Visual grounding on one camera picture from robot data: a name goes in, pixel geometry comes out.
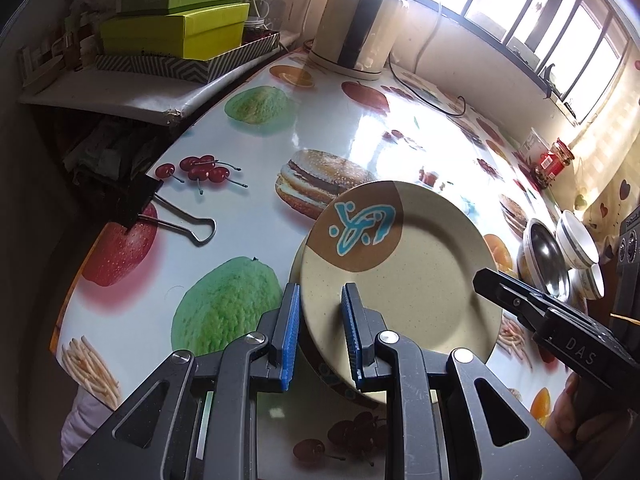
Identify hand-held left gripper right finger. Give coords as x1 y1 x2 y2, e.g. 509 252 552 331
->
341 282 583 480

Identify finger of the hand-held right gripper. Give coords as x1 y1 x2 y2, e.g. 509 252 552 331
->
473 267 553 332

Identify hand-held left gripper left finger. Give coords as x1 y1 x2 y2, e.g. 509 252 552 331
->
57 282 301 480

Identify steel bowl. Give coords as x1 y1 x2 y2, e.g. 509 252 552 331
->
522 217 571 304

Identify white ceramic bowl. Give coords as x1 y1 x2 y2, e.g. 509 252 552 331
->
555 209 600 268
574 262 606 302

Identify beige plate with blue print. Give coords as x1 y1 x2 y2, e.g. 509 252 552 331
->
299 180 504 365

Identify person's right hand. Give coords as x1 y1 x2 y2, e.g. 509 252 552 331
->
545 374 608 467

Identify red label sauce jar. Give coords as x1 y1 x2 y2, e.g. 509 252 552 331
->
536 140 575 190

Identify white plastic tub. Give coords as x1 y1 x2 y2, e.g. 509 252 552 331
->
517 127 551 166

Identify cream heart print curtain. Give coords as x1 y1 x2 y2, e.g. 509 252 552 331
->
562 77 640 266

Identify food printed tablecloth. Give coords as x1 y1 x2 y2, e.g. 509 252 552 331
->
49 50 576 480

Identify black binder clip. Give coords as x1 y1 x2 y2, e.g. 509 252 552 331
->
106 175 217 247

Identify black window hook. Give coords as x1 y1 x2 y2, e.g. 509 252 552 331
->
541 62 560 102

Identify purple cloth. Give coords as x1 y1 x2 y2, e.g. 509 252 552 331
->
61 391 118 467

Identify zigzag patterned box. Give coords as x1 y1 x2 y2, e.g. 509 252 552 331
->
94 30 282 84

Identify white electric kettle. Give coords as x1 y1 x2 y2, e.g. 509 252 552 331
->
306 0 408 82

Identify lime green box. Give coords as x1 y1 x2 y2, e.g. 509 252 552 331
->
99 2 251 61

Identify black power cable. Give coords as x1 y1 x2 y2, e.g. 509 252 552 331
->
389 57 467 117

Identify window frame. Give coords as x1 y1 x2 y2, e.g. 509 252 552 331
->
410 0 633 126

